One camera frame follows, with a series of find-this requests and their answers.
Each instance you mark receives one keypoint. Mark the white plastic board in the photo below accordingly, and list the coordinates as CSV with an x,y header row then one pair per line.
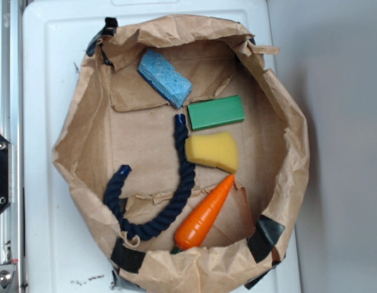
x,y
61,253

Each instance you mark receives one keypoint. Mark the green rectangular block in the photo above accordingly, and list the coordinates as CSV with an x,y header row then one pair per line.
x,y
216,112

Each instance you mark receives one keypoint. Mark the yellow sponge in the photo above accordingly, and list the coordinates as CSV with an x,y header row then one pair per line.
x,y
218,150

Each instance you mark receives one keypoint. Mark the blue sponge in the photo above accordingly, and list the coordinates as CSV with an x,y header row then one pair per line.
x,y
164,78

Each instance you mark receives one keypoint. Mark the orange plastic carrot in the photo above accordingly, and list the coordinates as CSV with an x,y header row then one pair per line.
x,y
194,229

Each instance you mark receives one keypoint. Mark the brown paper bag tray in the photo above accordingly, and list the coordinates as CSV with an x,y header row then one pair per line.
x,y
116,118

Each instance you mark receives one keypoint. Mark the aluminium frame rail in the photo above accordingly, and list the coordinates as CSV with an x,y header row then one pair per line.
x,y
12,243

